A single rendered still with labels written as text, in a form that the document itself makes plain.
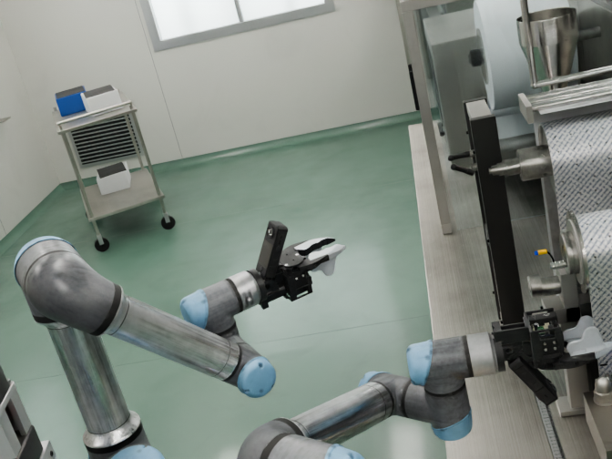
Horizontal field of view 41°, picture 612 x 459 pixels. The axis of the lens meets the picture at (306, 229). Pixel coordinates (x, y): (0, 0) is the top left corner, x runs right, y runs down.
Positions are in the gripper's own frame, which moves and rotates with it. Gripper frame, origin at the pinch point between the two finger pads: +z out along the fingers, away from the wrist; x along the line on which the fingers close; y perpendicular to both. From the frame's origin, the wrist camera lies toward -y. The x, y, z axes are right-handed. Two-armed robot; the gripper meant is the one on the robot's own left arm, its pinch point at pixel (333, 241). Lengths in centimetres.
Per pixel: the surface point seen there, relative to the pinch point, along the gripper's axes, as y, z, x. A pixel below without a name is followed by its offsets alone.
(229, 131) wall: 171, 168, -498
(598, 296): -3, 21, 53
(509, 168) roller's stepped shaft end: -13.5, 30.1, 21.9
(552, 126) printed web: -21, 38, 26
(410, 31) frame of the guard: -22, 58, -48
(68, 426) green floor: 150, -56, -181
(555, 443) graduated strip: 27, 12, 52
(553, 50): -22, 68, -5
